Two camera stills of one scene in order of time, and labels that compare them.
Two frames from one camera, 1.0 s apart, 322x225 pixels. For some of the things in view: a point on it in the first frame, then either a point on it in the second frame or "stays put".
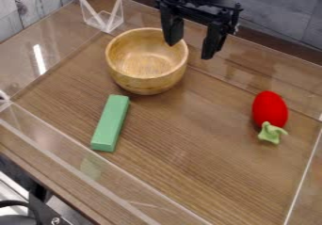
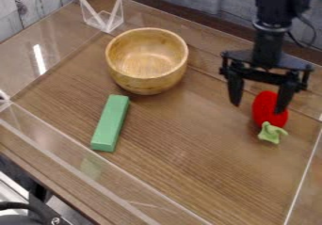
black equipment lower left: [40, 213] stays put
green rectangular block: [109, 122] stays put
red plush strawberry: [269, 114] stays put
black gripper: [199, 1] -> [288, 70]
